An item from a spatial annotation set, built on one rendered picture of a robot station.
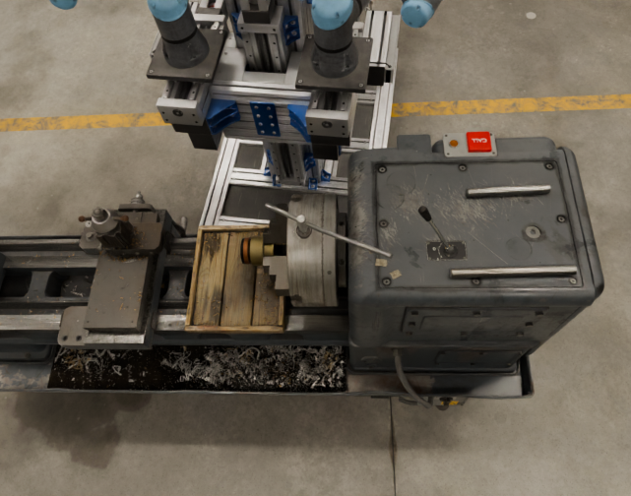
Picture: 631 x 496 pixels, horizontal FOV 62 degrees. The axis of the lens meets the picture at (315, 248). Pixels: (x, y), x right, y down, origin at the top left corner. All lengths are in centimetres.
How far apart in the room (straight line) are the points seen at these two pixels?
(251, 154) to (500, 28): 181
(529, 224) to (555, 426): 136
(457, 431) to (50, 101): 299
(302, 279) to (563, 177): 71
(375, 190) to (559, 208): 45
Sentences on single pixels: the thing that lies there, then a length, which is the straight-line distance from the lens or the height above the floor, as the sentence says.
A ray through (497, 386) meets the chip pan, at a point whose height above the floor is 54.
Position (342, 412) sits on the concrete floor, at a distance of 243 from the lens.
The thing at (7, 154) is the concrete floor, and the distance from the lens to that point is 364.
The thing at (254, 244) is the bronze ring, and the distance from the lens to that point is 146.
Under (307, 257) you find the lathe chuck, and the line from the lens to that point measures 132.
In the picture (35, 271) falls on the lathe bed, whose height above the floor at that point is 84.
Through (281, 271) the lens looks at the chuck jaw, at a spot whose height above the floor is 111.
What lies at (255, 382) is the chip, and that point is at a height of 58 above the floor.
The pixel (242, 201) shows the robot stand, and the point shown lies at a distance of 262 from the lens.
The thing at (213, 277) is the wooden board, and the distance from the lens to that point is 171.
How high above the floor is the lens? 240
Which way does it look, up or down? 64 degrees down
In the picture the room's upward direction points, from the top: 9 degrees counter-clockwise
